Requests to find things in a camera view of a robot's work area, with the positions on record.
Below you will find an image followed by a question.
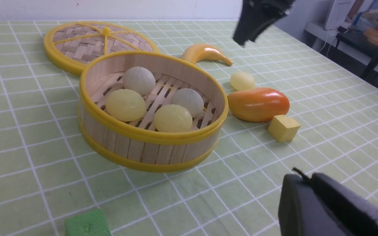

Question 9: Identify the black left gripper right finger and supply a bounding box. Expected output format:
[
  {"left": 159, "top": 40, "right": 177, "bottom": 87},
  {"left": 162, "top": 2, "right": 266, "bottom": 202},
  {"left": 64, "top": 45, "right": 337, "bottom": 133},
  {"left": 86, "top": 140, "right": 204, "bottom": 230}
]
[{"left": 278, "top": 168, "right": 378, "bottom": 236}]

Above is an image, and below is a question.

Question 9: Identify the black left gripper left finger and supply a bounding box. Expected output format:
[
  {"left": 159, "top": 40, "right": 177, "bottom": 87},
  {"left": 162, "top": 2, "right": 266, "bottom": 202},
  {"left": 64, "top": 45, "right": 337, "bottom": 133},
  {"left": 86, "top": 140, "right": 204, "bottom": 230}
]
[{"left": 232, "top": 0, "right": 295, "bottom": 47}]

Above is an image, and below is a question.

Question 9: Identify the yellow bun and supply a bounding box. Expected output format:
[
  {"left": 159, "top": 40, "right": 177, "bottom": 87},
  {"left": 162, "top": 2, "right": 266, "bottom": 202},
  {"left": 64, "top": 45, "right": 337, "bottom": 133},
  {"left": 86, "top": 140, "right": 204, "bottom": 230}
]
[
  {"left": 230, "top": 71, "right": 256, "bottom": 91},
  {"left": 153, "top": 104, "right": 193, "bottom": 133},
  {"left": 105, "top": 89, "right": 146, "bottom": 122}
]

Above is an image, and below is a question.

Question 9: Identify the white bun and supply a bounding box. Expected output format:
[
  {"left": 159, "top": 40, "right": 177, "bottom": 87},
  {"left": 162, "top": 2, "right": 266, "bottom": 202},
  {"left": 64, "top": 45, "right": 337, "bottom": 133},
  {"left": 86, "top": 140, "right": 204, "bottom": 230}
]
[
  {"left": 121, "top": 66, "right": 156, "bottom": 97},
  {"left": 171, "top": 88, "right": 204, "bottom": 118}
]

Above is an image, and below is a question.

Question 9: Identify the bamboo steamer basket yellow rim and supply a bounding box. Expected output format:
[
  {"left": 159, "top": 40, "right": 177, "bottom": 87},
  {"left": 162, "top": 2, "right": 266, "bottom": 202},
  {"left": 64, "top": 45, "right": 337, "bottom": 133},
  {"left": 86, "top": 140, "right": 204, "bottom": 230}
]
[{"left": 78, "top": 51, "right": 229, "bottom": 173}]

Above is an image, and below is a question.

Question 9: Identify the woven bamboo steamer lid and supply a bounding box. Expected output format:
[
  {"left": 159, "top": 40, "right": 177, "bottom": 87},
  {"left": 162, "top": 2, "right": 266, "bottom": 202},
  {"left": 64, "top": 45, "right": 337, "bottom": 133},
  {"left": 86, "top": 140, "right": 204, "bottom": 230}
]
[{"left": 44, "top": 21, "right": 159, "bottom": 76}]

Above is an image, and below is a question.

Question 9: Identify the yellow plastic banana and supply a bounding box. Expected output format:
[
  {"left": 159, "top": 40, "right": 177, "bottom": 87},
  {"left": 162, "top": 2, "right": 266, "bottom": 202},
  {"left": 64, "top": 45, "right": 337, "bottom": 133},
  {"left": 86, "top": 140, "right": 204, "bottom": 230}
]
[{"left": 181, "top": 43, "right": 233, "bottom": 66}]

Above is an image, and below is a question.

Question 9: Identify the yellow cube block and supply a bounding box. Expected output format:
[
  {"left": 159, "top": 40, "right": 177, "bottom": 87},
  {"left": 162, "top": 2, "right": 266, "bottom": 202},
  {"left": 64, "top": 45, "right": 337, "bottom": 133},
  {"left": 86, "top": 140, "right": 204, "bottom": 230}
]
[{"left": 267, "top": 115, "right": 301, "bottom": 143}]

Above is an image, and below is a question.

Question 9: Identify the orange plastic mango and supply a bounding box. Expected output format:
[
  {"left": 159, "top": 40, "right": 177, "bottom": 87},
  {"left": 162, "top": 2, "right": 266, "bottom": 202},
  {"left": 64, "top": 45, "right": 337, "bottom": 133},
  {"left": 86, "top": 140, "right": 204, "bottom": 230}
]
[{"left": 227, "top": 87, "right": 290, "bottom": 123}]

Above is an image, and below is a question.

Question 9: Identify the background shelf with clutter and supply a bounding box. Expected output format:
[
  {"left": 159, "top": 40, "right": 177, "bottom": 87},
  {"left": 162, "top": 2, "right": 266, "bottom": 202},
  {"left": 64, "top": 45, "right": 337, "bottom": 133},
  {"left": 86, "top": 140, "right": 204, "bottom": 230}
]
[{"left": 304, "top": 0, "right": 378, "bottom": 86}]

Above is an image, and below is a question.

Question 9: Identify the green cube block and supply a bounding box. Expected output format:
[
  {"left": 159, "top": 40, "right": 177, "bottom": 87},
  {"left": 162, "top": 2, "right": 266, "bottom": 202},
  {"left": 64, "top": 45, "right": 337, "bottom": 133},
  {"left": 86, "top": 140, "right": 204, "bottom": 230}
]
[{"left": 65, "top": 208, "right": 111, "bottom": 236}]

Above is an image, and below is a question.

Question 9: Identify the green checked tablecloth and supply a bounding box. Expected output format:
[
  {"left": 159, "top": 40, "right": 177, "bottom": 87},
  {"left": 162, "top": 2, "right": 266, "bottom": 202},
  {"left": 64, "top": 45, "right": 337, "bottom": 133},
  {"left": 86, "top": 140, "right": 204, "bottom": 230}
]
[{"left": 0, "top": 21, "right": 378, "bottom": 236}]

